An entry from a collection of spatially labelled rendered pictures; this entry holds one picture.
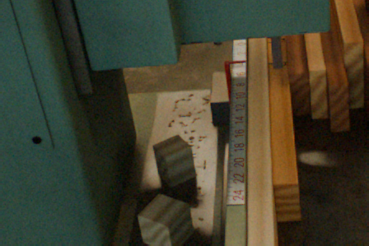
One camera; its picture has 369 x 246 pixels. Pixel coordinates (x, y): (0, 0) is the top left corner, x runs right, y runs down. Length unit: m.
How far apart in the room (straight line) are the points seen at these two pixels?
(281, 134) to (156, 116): 0.33
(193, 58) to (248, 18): 2.07
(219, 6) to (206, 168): 0.25
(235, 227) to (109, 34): 0.21
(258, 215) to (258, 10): 0.20
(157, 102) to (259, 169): 0.41
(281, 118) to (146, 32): 0.14
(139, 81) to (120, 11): 2.02
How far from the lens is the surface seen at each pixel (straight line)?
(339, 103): 0.70
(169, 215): 0.74
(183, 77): 2.62
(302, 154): 0.69
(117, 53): 0.65
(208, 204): 0.80
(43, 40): 0.61
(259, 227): 0.54
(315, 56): 0.73
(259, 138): 0.63
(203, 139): 0.89
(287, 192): 0.60
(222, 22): 0.66
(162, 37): 0.64
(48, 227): 0.73
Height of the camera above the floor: 1.32
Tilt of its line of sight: 32 degrees down
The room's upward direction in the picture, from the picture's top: 8 degrees counter-clockwise
